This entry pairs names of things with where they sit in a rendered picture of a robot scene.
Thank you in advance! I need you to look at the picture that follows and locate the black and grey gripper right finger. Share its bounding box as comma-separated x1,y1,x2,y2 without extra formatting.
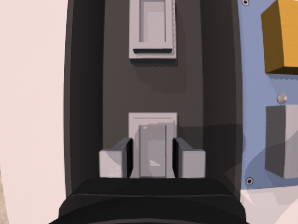
172,138,206,178

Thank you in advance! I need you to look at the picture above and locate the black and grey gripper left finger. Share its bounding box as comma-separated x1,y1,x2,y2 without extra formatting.
99,138,133,178

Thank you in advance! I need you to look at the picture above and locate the orange-yellow block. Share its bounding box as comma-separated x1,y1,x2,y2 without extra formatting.
261,0,298,75

